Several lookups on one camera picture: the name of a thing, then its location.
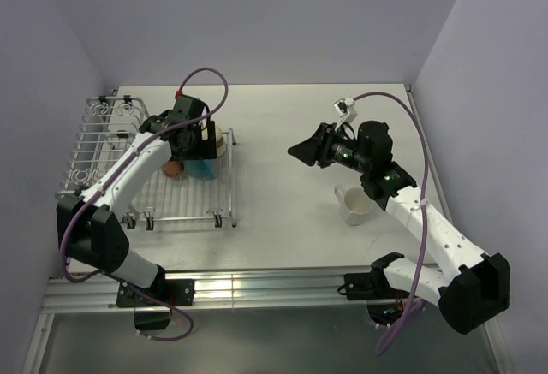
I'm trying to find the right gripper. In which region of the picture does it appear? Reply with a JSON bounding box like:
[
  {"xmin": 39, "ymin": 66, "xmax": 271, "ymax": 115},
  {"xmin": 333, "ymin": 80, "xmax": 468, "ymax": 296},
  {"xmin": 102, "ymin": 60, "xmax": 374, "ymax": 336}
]
[{"xmin": 287, "ymin": 122, "xmax": 371, "ymax": 174}]

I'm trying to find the steel cup brown base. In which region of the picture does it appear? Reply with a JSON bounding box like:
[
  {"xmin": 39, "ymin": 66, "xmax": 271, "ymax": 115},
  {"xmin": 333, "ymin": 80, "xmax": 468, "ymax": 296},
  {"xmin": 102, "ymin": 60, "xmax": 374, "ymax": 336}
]
[{"xmin": 201, "ymin": 125, "xmax": 227, "ymax": 158}]

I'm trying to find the blue mug with handle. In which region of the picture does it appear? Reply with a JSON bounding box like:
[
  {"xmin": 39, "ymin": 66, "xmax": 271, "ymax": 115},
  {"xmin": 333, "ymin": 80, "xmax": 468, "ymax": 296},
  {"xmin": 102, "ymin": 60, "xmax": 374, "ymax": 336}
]
[{"xmin": 184, "ymin": 160, "xmax": 217, "ymax": 181}]

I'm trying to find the pink mug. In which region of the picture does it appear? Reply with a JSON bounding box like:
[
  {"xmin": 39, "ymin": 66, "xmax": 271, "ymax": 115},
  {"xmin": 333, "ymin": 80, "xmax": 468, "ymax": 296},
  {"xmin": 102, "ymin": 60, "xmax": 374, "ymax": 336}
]
[{"xmin": 161, "ymin": 161, "xmax": 186, "ymax": 179}]

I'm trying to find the white mug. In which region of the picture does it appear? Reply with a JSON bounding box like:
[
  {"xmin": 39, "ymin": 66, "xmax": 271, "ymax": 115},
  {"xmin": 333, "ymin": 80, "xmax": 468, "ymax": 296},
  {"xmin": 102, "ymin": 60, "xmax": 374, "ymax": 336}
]
[{"xmin": 334, "ymin": 185, "xmax": 373, "ymax": 227}]

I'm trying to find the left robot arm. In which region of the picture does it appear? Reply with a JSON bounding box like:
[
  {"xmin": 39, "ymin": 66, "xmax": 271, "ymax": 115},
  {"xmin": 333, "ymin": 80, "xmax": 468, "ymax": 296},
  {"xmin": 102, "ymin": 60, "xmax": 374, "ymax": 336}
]
[{"xmin": 56, "ymin": 92, "xmax": 217, "ymax": 305}]

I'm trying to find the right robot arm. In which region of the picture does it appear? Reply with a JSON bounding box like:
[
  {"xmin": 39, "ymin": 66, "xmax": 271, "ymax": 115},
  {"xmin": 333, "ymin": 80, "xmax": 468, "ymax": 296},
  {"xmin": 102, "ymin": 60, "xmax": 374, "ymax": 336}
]
[{"xmin": 288, "ymin": 121, "xmax": 510, "ymax": 335}]

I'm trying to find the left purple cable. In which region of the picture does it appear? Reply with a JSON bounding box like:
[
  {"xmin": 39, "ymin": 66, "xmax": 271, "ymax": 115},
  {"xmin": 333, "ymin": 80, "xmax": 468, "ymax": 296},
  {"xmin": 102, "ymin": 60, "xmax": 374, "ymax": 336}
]
[{"xmin": 58, "ymin": 68, "xmax": 229, "ymax": 343}]

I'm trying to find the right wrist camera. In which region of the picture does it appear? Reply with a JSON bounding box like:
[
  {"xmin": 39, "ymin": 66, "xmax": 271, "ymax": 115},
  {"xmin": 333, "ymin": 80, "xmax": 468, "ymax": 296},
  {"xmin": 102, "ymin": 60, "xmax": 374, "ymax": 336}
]
[{"xmin": 333, "ymin": 97, "xmax": 357, "ymax": 130}]

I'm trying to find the metal wire dish rack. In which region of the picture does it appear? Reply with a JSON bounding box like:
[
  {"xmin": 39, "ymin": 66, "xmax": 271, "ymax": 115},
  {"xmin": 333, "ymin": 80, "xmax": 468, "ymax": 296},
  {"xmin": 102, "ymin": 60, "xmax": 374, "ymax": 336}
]
[{"xmin": 56, "ymin": 91, "xmax": 236, "ymax": 231}]

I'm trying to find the aluminium rail frame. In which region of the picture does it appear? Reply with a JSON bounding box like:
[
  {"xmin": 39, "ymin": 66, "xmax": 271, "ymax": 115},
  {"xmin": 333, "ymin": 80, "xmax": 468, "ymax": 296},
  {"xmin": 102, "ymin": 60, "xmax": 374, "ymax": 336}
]
[{"xmin": 21, "ymin": 85, "xmax": 515, "ymax": 374}]

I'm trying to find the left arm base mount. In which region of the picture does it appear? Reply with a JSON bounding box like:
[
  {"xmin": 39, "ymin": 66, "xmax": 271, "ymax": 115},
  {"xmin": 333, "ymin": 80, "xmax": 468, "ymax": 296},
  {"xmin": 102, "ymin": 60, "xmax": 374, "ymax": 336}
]
[{"xmin": 116, "ymin": 278, "xmax": 195, "ymax": 342}]

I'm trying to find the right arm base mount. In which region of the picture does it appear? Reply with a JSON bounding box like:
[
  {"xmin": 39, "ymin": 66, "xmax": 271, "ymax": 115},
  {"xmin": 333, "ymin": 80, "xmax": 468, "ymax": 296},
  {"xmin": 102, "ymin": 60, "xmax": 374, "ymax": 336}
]
[{"xmin": 337, "ymin": 271, "xmax": 408, "ymax": 329}]

